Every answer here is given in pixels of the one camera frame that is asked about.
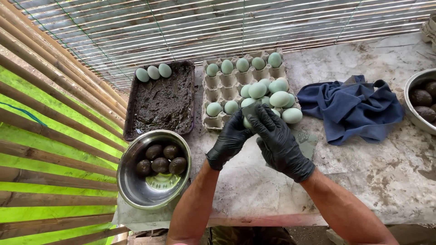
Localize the person's camouflage trousers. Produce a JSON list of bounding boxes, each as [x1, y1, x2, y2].
[[208, 226, 297, 245]]

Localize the person's right hand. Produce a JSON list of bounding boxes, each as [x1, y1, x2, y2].
[[247, 104, 315, 183]]

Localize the stack of cardboard egg trays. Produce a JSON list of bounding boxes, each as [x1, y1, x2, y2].
[[420, 14, 436, 51]]

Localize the steel bowl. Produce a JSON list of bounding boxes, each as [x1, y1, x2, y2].
[[404, 68, 436, 136], [116, 129, 192, 210]]

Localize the blue cloth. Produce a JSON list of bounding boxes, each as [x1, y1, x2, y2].
[[297, 75, 405, 146]]

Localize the dark rectangular tray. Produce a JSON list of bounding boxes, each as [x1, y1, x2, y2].
[[123, 61, 196, 142]]

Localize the grey sandpaper sheet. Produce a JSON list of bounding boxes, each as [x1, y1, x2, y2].
[[265, 129, 319, 167]]

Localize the person's left hand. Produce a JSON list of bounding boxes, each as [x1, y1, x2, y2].
[[205, 109, 255, 171]]

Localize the heap of pale green eggs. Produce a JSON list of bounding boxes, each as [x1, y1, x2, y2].
[[206, 52, 303, 125]]

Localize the grey cardboard egg tray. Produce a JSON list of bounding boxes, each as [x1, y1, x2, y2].
[[202, 48, 302, 131]]

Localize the dark brown mud paste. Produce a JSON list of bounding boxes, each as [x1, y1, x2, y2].
[[131, 65, 193, 135]]

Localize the blue cord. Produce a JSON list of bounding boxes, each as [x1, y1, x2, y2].
[[0, 101, 48, 127]]

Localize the bamboo pole fence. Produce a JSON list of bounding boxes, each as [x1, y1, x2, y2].
[[0, 0, 129, 245]]

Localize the split bamboo screen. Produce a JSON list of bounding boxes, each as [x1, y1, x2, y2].
[[7, 0, 436, 94]]

